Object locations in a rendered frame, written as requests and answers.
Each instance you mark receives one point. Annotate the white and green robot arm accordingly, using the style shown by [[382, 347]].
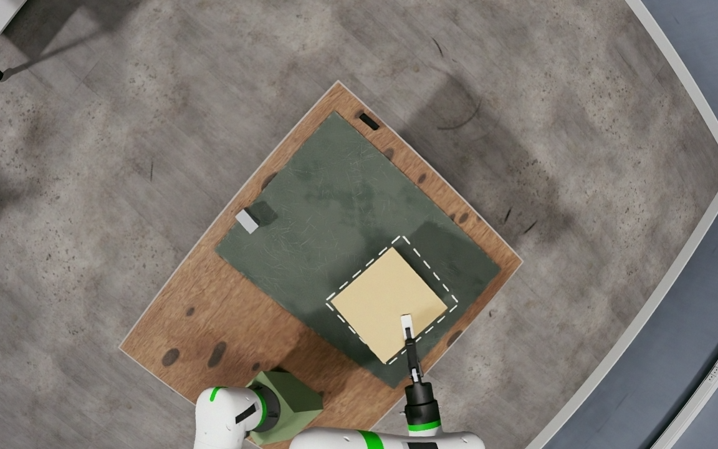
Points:
[[225, 416]]

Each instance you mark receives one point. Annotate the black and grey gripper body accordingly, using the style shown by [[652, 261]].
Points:
[[419, 392]]

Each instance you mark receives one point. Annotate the small wooden stool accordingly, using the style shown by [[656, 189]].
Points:
[[375, 301]]

